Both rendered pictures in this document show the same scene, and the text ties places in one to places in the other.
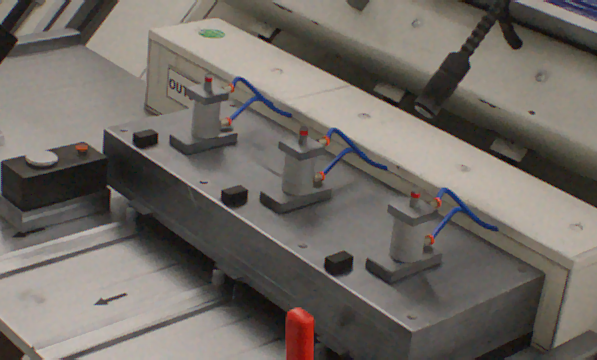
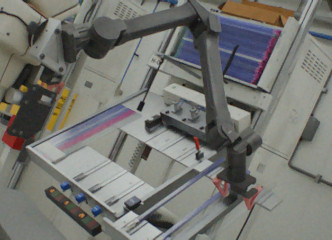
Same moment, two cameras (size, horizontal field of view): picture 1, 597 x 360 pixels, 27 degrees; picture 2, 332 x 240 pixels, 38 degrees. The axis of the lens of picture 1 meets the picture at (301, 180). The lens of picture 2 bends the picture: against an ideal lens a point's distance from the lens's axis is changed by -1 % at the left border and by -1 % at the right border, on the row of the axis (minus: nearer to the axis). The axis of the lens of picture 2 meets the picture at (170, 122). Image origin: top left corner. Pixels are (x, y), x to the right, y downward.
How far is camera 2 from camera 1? 1.24 m
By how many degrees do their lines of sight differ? 7
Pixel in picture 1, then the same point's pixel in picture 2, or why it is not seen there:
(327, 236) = (199, 123)
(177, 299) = (178, 138)
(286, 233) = (193, 124)
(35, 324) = (157, 146)
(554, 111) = (234, 94)
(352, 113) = (201, 100)
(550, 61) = (232, 85)
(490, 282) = not seen: hidden behind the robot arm
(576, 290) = (239, 124)
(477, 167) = not seen: hidden behind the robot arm
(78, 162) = (157, 118)
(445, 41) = not seen: hidden behind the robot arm
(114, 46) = (143, 66)
